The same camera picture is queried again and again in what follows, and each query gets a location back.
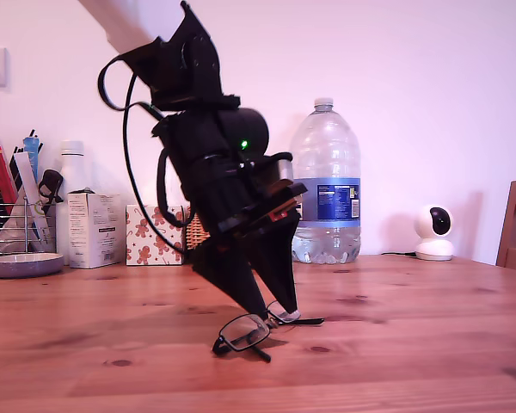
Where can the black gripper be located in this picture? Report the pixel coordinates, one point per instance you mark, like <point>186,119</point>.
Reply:
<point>223,193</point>

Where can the black thin-framed glasses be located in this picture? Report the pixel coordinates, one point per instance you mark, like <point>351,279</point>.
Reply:
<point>309,321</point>

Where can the gingerbread print box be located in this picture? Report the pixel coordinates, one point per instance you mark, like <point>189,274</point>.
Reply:
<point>135,249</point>

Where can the large clear water bottle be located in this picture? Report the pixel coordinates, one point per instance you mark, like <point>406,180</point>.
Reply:
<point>327,142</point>

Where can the white printed carton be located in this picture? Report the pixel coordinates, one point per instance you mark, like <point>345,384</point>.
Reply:
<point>90,232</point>

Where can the tall white bottle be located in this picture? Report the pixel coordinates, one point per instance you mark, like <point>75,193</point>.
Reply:
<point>73,172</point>

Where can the black clip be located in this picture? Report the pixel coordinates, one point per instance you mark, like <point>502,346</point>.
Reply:
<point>50,178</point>

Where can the grey round dish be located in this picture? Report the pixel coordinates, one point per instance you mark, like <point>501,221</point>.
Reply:
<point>23,266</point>

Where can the brown wooden chair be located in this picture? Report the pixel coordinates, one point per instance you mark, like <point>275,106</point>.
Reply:
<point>511,254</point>

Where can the small white round camera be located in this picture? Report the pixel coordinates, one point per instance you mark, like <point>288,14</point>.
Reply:
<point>430,247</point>

